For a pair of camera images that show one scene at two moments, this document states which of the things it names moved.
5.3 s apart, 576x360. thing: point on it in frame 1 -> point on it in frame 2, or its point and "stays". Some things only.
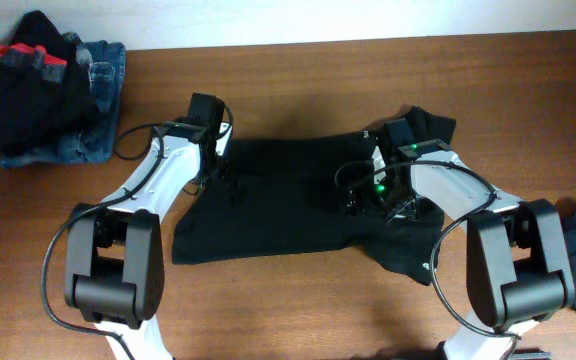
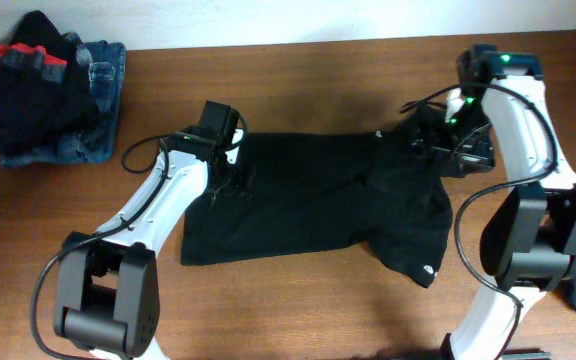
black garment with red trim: x=33 y=94 stays
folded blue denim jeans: x=105 y=62 stays
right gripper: x=407 y=211 -> x=479 y=157
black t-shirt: x=288 y=197 stays
